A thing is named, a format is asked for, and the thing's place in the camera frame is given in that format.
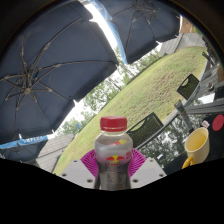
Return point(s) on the small pinkish white block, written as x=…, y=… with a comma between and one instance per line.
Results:
x=205, y=123

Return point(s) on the dark blue parasol light trim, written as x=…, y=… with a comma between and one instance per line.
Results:
x=146, y=26

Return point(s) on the dark mesh-back chair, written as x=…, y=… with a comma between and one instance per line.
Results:
x=188, y=87
x=145, y=130

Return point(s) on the large dark blue parasol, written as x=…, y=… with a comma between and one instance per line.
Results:
x=50, y=66

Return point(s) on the blue parasol white lettering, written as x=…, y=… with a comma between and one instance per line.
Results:
x=26, y=143

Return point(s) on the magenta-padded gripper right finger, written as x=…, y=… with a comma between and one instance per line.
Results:
x=146, y=171

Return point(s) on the clear drink bottle red cap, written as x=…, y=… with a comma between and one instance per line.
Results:
x=113, y=160

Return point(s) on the flat round red coaster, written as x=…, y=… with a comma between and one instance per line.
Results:
x=218, y=122

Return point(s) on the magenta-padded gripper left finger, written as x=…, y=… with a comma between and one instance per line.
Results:
x=78, y=173

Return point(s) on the grey parasol pole colour stripes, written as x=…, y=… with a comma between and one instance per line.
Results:
x=182, y=113

